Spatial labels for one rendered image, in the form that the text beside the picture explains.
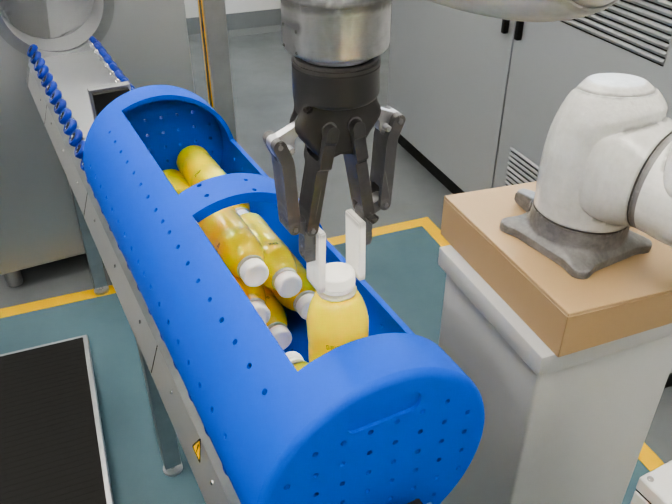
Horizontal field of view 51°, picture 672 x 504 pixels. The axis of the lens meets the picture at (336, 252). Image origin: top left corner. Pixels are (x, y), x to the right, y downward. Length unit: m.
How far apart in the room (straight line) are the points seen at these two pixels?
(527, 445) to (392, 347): 0.58
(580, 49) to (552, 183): 1.47
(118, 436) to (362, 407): 1.73
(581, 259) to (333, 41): 0.68
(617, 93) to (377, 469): 0.62
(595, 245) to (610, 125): 0.20
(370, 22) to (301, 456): 0.40
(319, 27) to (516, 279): 0.68
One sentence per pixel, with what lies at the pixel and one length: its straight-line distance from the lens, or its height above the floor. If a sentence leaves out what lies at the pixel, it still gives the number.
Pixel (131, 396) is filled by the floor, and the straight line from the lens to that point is 2.48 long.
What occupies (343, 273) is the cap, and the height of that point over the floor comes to 1.30.
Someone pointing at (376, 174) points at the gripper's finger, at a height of 1.40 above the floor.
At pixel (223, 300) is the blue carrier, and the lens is 0.83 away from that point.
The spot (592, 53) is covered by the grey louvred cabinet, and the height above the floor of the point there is 0.96.
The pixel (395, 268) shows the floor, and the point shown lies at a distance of 2.95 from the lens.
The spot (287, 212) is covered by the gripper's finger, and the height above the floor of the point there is 1.39.
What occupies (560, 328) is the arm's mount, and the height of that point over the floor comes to 1.05.
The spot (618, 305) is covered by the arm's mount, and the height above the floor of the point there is 1.07.
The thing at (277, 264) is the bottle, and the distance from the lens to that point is 1.04.
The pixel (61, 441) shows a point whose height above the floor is 0.15.
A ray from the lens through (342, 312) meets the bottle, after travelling 0.71.
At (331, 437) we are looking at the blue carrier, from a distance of 0.70.
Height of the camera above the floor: 1.72
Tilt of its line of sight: 34 degrees down
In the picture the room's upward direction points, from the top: straight up
